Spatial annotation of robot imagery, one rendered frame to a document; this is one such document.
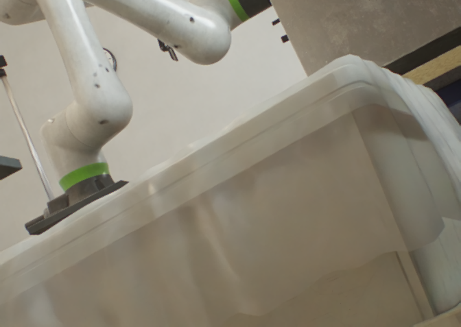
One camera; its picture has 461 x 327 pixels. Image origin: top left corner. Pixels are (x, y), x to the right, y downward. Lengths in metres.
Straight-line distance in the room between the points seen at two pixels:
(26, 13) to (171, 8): 0.64
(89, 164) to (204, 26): 0.53
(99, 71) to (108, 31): 4.18
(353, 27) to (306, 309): 0.66
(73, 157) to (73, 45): 0.27
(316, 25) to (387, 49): 0.13
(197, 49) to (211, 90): 4.03
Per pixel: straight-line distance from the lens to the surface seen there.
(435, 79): 1.16
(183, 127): 5.55
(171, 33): 1.48
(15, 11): 2.02
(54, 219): 1.77
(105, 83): 1.76
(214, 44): 1.48
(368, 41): 1.25
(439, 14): 1.25
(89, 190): 1.81
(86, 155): 1.84
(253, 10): 1.61
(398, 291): 0.68
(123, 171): 5.72
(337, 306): 0.70
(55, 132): 1.85
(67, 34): 1.83
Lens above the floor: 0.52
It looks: 12 degrees up
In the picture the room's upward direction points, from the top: 24 degrees counter-clockwise
